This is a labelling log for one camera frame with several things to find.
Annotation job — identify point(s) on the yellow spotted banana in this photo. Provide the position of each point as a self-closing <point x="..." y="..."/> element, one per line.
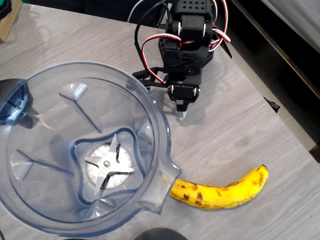
<point x="225" y="196"/>

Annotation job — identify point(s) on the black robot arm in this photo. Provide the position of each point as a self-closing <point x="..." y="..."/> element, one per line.
<point x="190" y="27"/>

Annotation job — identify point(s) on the steel blender blade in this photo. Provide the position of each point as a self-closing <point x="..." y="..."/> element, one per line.
<point x="108" y="163"/>

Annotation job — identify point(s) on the clear plastic blender jar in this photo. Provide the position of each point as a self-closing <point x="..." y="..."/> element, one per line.
<point x="50" y="105"/>

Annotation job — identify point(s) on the black table clamp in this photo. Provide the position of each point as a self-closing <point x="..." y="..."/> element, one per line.
<point x="272" y="104"/>

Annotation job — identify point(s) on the round black lid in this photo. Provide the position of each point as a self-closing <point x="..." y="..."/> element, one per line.
<point x="160" y="235"/>

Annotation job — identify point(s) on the white bedding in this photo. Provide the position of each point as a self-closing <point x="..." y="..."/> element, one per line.
<point x="300" y="17"/>

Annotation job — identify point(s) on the brown cardboard box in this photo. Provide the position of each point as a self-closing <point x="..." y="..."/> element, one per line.
<point x="7" y="27"/>

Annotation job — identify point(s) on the black object on box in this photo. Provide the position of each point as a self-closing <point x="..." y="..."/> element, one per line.
<point x="5" y="8"/>

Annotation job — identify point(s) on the black gripper camera mount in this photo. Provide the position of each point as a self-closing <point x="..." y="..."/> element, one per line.
<point x="150" y="76"/>

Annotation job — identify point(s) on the dark wooden bed rail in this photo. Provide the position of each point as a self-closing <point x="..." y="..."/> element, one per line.
<point x="275" y="42"/>

